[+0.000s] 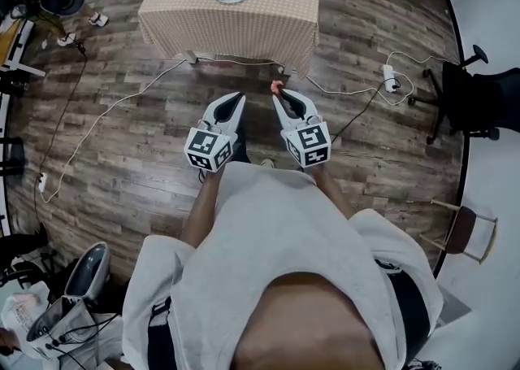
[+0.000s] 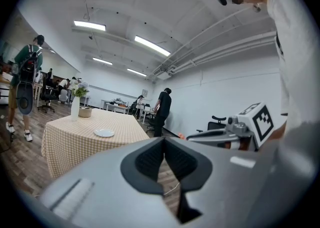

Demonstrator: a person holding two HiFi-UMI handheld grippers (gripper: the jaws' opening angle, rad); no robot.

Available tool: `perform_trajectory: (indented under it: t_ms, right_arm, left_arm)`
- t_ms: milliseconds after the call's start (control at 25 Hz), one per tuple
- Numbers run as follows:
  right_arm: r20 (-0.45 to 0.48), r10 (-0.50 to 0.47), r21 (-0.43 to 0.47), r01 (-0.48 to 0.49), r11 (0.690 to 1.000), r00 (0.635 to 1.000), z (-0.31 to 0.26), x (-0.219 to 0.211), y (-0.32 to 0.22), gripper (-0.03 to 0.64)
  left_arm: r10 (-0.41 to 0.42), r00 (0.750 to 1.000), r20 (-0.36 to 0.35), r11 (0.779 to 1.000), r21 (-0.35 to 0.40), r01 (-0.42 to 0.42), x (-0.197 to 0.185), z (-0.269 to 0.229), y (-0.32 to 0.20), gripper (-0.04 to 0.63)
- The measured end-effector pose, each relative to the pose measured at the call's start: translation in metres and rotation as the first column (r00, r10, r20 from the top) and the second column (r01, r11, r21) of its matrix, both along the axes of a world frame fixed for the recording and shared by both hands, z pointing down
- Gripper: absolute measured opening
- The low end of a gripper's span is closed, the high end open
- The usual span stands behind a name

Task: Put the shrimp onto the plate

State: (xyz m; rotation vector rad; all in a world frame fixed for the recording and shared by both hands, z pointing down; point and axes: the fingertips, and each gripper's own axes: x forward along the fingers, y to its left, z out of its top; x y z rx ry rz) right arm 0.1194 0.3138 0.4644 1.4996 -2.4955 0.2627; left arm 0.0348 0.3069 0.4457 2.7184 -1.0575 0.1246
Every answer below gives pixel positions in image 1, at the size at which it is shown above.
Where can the grey metal table leg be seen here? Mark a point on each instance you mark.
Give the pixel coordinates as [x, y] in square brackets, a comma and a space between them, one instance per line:
[191, 57]

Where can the person's left forearm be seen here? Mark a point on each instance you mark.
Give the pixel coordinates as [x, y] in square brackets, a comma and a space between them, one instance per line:
[205, 205]

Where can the orange shrimp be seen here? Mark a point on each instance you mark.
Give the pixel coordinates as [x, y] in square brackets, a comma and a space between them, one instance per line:
[277, 85]

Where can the black office chair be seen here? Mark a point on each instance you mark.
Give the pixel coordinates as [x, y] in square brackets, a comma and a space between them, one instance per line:
[471, 92]

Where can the person's grey t-shirt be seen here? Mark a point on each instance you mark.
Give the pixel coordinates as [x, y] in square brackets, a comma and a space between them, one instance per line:
[264, 238]

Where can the person's white shoe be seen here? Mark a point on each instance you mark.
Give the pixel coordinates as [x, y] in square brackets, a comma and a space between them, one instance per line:
[267, 164]

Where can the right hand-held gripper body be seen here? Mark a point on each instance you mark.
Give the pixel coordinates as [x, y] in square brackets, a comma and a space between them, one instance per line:
[308, 142]

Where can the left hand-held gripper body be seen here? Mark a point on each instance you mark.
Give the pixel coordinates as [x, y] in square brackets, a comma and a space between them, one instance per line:
[211, 149]

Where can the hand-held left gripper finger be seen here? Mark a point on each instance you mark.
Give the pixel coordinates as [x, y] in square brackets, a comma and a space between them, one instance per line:
[215, 106]
[237, 116]

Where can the black tripod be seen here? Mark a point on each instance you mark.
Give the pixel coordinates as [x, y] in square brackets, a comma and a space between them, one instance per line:
[24, 254]

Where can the white plastic bag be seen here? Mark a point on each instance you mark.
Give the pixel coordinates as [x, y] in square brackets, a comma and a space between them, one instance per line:
[20, 311]

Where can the person's right forearm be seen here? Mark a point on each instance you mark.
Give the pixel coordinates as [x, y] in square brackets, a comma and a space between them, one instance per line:
[331, 191]

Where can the white metal frame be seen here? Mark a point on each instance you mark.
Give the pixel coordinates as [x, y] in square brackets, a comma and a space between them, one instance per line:
[22, 67]

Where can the beige checkered tablecloth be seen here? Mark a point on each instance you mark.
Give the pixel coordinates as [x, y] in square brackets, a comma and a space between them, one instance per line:
[243, 31]

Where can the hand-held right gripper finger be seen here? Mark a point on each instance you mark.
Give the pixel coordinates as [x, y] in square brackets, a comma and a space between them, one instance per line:
[283, 116]
[306, 109]

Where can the white power strip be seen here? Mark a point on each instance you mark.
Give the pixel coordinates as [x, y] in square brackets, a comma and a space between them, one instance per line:
[42, 181]
[388, 75]

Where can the brown wooden stool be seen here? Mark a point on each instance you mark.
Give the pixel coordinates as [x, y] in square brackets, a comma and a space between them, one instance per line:
[463, 230]

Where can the spare grey hand-held gripper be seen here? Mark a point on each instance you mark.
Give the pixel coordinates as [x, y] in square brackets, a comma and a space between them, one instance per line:
[83, 275]

